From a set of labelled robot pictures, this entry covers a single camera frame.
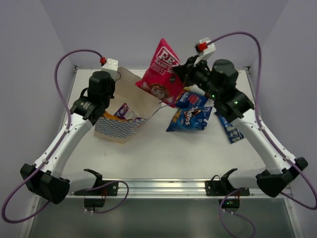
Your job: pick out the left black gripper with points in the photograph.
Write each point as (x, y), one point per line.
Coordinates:
(109, 92)

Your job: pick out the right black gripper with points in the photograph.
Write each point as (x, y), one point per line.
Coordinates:
(188, 70)

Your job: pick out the blue patterned paper bag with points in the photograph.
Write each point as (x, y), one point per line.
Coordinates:
(142, 103)

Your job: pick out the pink Real snack packet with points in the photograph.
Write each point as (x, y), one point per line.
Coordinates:
(159, 79)

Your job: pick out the dark blue chip bag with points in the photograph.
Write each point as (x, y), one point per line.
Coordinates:
(189, 99)

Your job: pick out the blue Doritos chip bag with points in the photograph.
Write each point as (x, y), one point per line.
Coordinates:
(190, 119)

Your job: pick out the blue white snack bag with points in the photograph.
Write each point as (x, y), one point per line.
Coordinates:
(233, 134)

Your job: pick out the brown cassava chips bag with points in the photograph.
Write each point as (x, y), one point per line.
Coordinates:
(194, 89)

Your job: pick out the orange snack packet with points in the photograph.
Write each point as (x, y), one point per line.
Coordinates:
(112, 117)

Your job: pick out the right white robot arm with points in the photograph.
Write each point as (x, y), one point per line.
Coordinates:
(281, 166)

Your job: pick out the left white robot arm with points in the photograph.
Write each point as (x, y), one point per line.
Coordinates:
(45, 176)

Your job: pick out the purple snack packet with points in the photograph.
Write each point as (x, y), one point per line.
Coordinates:
(124, 112)

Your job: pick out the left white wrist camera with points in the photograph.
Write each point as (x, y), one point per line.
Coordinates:
(111, 66)

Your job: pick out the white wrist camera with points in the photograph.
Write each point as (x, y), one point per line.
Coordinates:
(204, 50)
(111, 66)

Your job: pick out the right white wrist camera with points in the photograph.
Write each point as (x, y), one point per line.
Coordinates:
(204, 50)

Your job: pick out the aluminium mounting rail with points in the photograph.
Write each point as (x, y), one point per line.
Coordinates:
(175, 188)

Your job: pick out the left black base bracket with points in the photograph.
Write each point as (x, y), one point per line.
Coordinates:
(95, 197)

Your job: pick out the black base bracket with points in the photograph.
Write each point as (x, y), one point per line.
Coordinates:
(220, 186)
(95, 197)

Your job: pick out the right black base bracket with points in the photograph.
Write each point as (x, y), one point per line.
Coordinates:
(220, 186)

